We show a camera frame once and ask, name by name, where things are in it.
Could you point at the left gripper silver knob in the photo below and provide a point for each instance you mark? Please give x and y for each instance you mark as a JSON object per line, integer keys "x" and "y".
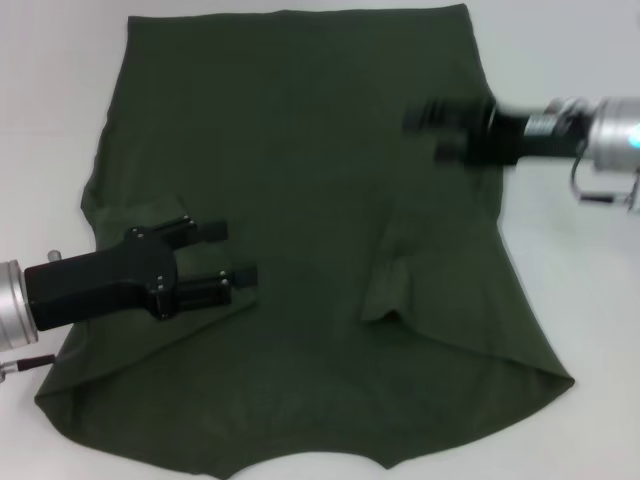
{"x": 54, "y": 256}

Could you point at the dark green shirt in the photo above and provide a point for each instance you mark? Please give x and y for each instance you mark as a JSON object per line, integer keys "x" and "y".
{"x": 300, "y": 175}

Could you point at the right gripper silver knob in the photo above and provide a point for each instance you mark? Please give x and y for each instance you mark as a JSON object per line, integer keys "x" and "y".
{"x": 570, "y": 109}

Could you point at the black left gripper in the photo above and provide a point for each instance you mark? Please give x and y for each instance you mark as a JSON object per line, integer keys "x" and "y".
{"x": 95, "y": 282}

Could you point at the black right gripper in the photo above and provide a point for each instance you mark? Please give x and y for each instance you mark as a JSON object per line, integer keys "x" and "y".
{"x": 505, "y": 137}

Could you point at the gripper silver knob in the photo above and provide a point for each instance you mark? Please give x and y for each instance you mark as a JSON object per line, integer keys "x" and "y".
{"x": 570, "y": 109}
{"x": 54, "y": 256}

